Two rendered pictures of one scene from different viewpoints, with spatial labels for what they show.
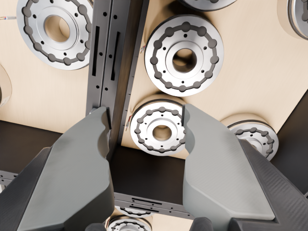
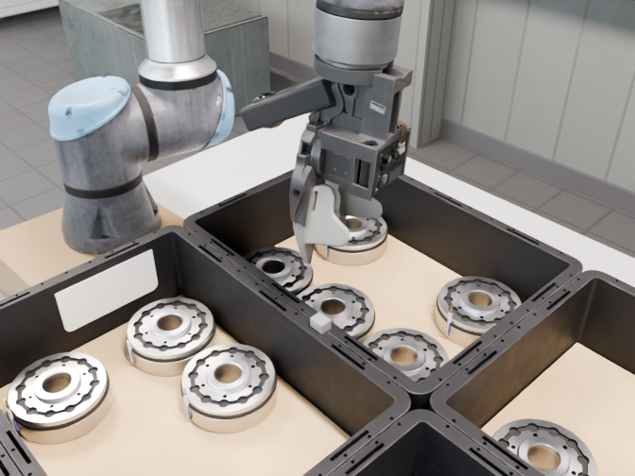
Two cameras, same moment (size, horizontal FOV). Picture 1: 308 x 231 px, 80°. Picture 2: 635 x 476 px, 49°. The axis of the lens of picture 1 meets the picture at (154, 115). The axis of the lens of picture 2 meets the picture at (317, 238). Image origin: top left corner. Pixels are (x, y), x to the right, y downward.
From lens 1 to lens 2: 0.71 m
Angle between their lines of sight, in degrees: 74
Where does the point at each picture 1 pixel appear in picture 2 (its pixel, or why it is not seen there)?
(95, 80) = (290, 312)
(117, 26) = (268, 282)
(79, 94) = (300, 440)
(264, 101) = (432, 290)
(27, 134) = not seen: outside the picture
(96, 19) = (255, 289)
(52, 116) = not seen: outside the picture
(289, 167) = (509, 263)
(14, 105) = not seen: outside the picture
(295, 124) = (470, 267)
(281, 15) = (348, 261)
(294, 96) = (440, 270)
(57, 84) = (268, 454)
